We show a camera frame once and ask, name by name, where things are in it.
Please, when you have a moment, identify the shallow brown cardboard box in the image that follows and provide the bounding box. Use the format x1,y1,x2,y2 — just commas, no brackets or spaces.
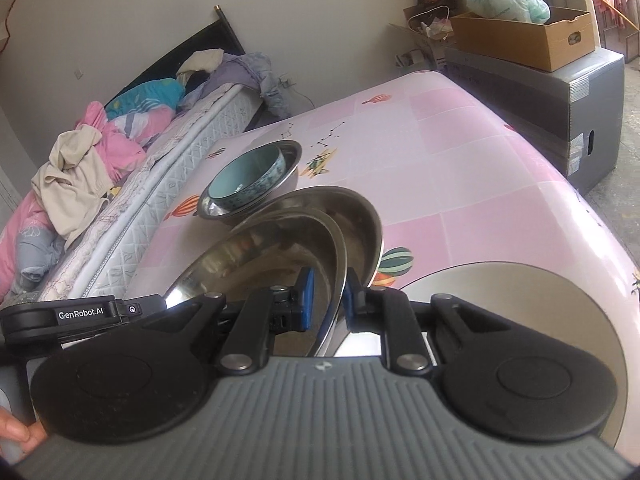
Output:
450,6,597,73

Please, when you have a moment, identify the pink quilt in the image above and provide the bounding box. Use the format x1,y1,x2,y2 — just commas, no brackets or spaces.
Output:
0,101,173,301

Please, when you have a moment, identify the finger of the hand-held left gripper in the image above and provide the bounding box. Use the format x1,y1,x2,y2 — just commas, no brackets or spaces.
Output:
119,293,169,318

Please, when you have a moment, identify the person's left hand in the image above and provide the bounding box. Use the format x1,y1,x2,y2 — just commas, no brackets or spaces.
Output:
0,406,49,463

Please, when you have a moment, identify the cream cloth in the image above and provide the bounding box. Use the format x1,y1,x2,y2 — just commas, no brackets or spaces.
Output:
176,49,225,86

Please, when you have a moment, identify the large grey box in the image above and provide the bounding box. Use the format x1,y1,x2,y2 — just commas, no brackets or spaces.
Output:
444,46,626,195

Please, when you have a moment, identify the beige garment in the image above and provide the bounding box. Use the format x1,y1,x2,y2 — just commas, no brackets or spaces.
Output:
31,125,113,241

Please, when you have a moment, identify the large round steel plate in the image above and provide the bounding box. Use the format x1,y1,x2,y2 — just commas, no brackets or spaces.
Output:
397,261,628,466

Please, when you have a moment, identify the black bed frame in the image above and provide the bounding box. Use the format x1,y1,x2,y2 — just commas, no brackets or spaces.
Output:
102,5,248,111

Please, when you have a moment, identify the white quilted mattress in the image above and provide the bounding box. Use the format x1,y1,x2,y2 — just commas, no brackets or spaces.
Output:
37,82,263,303

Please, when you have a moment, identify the pink printed tablecloth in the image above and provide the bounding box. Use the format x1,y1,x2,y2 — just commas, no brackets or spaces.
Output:
125,70,640,466

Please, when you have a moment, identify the blue patterned blanket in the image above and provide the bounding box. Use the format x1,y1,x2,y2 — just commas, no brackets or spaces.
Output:
105,79,186,121

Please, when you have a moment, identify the small steel bowl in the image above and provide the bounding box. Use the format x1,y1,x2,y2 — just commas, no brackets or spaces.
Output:
196,139,304,222

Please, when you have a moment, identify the shallow steel plate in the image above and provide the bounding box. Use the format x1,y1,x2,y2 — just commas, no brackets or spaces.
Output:
162,210,349,358

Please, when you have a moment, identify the large deep steel bowl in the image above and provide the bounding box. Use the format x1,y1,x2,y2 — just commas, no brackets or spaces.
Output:
272,186,386,291

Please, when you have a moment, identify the purple quilt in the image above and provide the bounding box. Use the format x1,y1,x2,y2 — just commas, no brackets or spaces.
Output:
177,51,296,121

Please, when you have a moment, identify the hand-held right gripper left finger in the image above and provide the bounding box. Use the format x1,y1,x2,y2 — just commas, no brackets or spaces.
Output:
150,267,317,377

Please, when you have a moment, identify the white green plastic bag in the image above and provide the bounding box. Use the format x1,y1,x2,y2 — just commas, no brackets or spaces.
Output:
466,0,552,25

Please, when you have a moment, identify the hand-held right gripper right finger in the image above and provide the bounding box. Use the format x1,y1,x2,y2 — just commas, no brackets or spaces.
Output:
345,268,507,377

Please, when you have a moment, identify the green ceramic bowl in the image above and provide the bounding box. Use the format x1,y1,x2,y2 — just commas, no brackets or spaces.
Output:
207,144,287,211

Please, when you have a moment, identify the open cardboard box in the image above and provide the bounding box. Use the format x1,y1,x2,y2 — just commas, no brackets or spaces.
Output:
390,5,458,73

